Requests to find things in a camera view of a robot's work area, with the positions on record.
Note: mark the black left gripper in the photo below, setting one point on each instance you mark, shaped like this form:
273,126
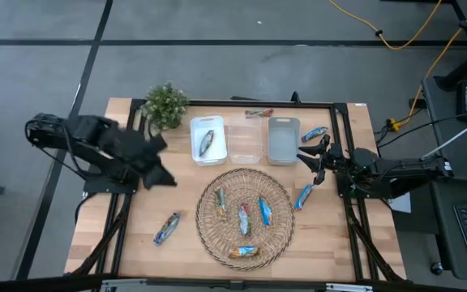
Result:
138,152

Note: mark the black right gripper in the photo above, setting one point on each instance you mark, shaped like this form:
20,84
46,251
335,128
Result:
332,160

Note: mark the blue silver granola bar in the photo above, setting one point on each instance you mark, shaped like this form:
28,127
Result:
166,229
314,134

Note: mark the blue red-ended granola bar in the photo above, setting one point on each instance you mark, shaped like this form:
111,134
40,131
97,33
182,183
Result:
303,197

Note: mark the green orange granola bar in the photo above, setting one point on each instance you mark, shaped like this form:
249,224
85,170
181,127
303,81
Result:
220,203

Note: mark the blue orange-ended granola bar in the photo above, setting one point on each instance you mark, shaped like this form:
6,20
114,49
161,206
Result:
265,211

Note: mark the red silver granola bar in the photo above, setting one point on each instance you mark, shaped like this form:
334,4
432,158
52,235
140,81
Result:
244,221

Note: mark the orange blue granola bar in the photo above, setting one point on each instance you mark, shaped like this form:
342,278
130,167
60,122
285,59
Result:
243,252

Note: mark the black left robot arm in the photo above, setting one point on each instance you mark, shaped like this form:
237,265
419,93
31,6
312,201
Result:
91,130

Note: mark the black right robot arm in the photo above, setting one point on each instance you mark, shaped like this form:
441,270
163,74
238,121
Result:
391,172

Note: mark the silver dark granola bar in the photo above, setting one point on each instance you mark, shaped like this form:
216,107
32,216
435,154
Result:
206,142

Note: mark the red green granola bar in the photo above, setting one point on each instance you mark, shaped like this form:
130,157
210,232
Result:
259,113

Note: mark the grey plastic bin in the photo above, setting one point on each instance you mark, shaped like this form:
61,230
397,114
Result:
284,142

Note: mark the green potted plant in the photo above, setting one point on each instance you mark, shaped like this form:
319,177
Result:
164,106

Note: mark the white plastic bin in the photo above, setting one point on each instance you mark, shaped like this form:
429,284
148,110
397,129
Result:
217,152

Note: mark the clear plastic bin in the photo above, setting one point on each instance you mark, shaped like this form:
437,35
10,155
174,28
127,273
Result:
245,140

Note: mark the round woven straw mat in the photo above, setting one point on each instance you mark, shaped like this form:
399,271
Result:
233,184

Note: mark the white paper sheet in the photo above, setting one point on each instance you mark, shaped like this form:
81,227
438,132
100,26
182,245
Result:
401,203

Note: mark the black side desk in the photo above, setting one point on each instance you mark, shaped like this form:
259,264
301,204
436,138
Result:
444,109

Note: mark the white rod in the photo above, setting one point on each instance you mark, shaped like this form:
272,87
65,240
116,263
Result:
456,139

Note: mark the black caster wheel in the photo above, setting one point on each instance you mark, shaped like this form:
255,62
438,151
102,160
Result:
436,268

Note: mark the black metal stand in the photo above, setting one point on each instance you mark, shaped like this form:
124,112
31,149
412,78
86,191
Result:
464,67

